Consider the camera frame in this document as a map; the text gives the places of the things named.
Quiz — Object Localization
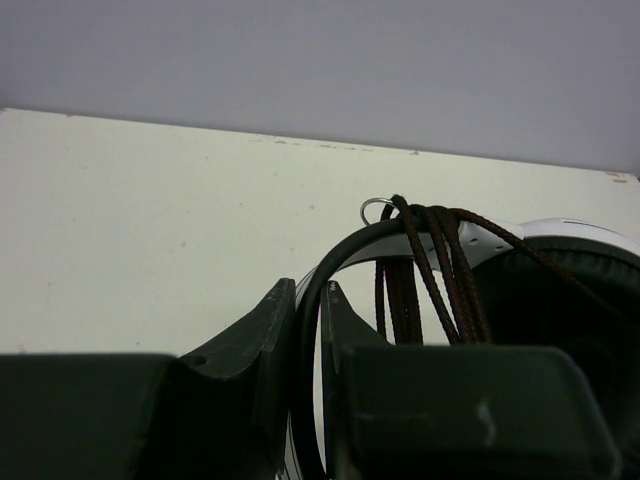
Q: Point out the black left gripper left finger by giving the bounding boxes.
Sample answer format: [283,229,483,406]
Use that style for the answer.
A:
[1,279,295,479]

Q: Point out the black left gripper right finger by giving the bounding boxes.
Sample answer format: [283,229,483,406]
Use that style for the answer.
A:
[320,282,622,479]

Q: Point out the thin black headphone cable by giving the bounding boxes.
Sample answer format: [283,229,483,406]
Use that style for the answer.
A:
[374,193,640,346]

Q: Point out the white and black headphones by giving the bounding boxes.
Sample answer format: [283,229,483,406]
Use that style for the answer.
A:
[286,196,639,479]

